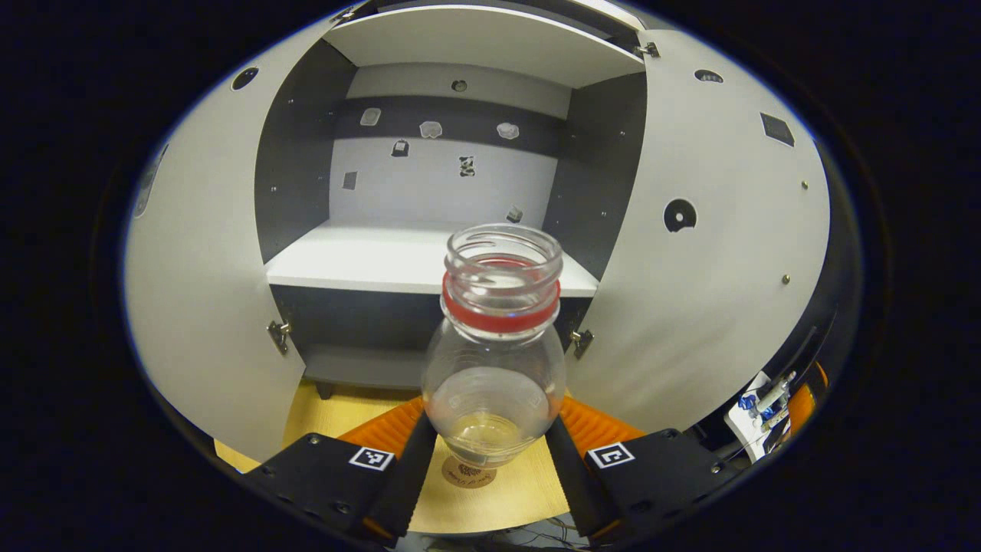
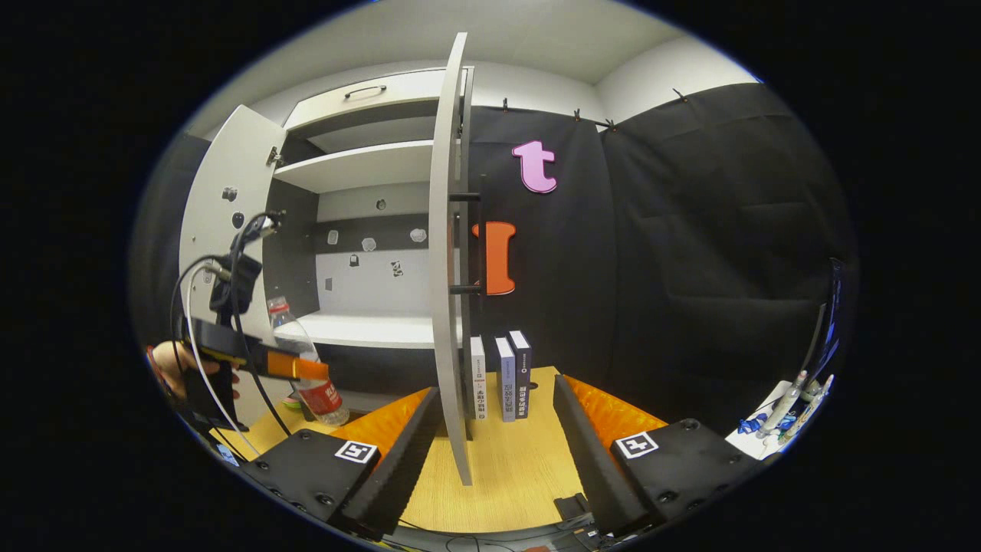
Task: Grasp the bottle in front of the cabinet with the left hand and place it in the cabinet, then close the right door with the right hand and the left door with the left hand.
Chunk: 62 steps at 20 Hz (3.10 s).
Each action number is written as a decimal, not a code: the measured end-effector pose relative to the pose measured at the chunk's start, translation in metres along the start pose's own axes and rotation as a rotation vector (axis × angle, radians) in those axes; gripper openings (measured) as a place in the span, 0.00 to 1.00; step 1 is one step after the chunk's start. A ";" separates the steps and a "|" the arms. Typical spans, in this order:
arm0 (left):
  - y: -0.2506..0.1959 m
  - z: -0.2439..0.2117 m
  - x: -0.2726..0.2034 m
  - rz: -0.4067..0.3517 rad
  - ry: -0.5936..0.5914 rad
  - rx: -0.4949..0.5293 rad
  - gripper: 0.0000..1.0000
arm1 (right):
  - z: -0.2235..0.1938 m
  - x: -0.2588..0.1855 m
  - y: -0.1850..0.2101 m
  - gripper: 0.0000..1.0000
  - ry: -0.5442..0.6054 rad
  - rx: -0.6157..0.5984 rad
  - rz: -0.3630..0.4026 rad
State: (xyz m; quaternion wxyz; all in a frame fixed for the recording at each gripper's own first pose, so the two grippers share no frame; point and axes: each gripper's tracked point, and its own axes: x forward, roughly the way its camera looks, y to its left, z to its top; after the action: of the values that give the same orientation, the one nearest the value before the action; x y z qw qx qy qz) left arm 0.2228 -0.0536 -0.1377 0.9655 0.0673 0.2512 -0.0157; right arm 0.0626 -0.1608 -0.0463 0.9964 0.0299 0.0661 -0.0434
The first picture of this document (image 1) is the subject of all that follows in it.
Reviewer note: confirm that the round cork coaster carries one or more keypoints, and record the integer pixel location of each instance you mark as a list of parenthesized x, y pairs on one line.
[(467, 477)]

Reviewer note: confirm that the white and blue clutter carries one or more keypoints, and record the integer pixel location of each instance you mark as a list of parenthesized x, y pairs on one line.
[(739, 418)]

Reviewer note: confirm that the white cabinet right door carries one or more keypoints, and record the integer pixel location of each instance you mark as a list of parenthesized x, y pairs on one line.
[(690, 307)]

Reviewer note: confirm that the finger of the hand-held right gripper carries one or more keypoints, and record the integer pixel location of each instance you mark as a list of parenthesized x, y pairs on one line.
[(803, 402)]

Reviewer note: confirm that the white cabinet left door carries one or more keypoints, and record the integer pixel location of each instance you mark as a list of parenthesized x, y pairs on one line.
[(207, 307)]

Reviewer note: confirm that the clear plastic bottle red label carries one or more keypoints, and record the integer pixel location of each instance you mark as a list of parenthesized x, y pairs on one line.
[(494, 383)]

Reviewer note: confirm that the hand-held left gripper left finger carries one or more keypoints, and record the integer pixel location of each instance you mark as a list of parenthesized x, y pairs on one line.
[(406, 491)]

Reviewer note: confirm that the white cabinet door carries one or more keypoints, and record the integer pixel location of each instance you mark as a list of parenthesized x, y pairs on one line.
[(207, 307), (690, 307)]

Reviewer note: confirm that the white and grey cabinet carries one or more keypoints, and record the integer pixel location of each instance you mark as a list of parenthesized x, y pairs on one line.
[(368, 261)]

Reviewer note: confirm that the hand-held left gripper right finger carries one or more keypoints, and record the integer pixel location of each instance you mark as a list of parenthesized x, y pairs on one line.
[(571, 483)]

